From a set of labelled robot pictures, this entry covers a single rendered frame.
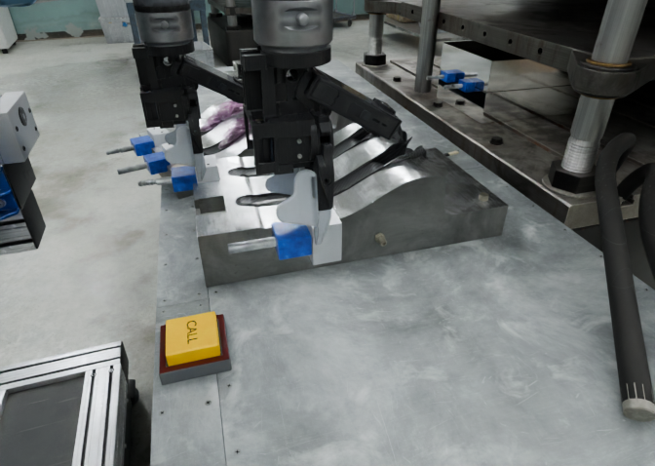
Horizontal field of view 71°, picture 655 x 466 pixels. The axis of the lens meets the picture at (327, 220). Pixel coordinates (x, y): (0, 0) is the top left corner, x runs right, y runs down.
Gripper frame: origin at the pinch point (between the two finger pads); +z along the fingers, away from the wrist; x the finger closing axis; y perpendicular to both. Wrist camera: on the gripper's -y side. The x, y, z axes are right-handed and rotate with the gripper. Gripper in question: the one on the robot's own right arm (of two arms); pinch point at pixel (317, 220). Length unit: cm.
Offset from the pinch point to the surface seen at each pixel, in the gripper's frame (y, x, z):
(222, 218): 10.6, -13.8, 6.1
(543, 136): -76, -51, 16
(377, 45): -62, -138, 8
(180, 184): 16.3, -27.0, 6.1
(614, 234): -41.6, 4.9, 6.3
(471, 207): -29.3, -11.3, 8.9
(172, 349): 18.6, 4.8, 11.4
